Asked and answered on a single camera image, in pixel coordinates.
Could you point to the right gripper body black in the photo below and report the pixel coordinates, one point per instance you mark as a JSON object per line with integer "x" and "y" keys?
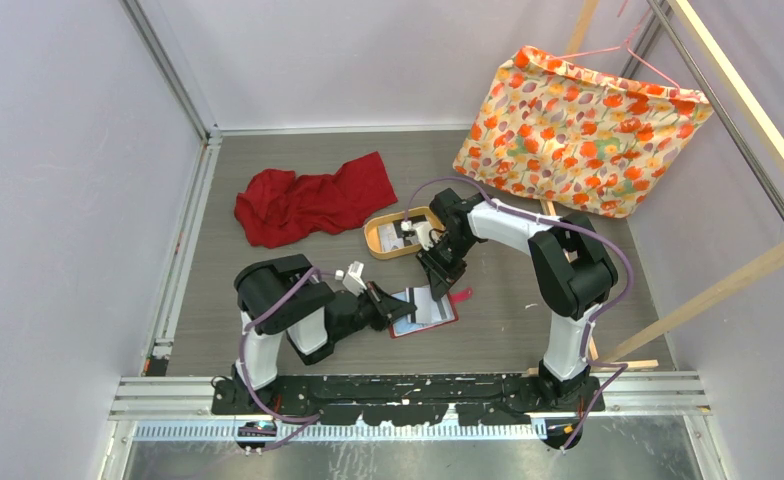
{"x": 451, "y": 246}

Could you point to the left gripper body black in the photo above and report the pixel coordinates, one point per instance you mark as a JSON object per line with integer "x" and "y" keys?
{"x": 368, "y": 313}

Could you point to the red card holder wallet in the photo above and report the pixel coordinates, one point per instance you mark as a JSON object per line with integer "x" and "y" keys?
{"x": 400, "y": 329}

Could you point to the white magnetic stripe card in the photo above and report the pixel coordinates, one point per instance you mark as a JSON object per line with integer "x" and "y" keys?
{"x": 430, "y": 311}

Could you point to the yellow oval tray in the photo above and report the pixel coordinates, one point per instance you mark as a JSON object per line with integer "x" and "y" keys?
{"x": 417, "y": 214}

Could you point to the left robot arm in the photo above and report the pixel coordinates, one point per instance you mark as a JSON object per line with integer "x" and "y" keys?
{"x": 287, "y": 298}

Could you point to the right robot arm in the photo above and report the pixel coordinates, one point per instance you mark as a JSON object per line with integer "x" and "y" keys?
{"x": 572, "y": 267}

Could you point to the white numbered card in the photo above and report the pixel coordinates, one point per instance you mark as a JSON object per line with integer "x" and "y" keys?
{"x": 390, "y": 238}

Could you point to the red cloth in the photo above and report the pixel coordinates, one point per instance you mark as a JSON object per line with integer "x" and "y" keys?
{"x": 279, "y": 207}

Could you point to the floral fabric bag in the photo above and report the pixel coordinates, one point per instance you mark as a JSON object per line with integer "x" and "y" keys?
{"x": 554, "y": 131}

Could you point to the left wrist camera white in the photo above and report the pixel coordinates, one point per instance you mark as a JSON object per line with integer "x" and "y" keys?
{"x": 351, "y": 278}

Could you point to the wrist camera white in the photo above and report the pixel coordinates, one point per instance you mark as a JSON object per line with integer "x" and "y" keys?
{"x": 418, "y": 232}
{"x": 351, "y": 278}

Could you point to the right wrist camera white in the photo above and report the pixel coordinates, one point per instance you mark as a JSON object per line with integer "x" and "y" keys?
{"x": 418, "y": 232}

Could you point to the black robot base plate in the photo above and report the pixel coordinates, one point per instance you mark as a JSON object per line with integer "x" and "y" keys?
{"x": 404, "y": 400}

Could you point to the wooden frame rack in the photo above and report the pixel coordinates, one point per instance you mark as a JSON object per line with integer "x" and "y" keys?
{"x": 711, "y": 238}

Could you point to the aluminium frame rail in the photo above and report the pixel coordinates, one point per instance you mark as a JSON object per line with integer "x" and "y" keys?
{"x": 178, "y": 409}

